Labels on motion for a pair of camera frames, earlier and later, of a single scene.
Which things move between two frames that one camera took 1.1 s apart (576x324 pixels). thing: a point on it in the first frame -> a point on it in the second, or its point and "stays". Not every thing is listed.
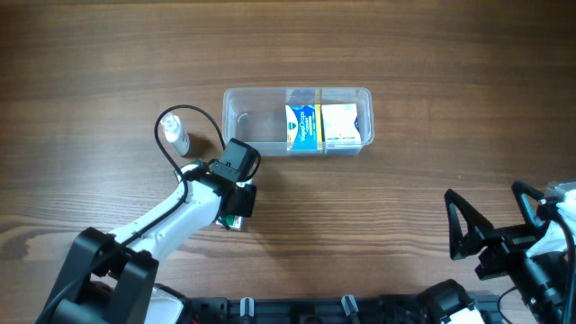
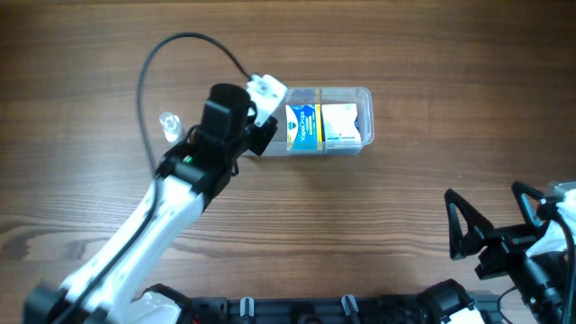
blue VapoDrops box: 304,127 stays
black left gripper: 245,205 -> 262,136
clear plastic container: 301,121 stays
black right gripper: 495,247 stays
